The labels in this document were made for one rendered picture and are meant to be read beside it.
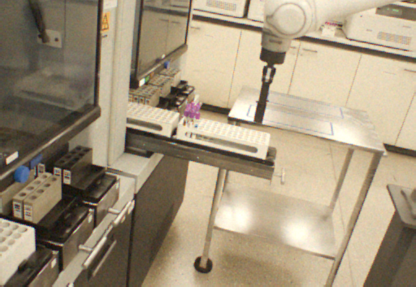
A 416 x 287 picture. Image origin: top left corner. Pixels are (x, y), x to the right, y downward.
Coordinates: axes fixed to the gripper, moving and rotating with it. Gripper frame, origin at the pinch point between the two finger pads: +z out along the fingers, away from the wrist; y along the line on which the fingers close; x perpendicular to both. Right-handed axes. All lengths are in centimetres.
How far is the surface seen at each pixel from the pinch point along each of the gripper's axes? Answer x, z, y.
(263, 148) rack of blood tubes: 3.6, 9.7, 5.1
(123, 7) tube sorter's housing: -41, -27, 17
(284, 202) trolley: 22, 67, -59
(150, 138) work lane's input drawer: -32.6, 14.7, 6.7
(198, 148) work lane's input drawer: -16.6, 14.7, 5.7
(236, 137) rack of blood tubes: -5.6, 8.7, 4.3
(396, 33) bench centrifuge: 90, -7, -229
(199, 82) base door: -63, 68, -229
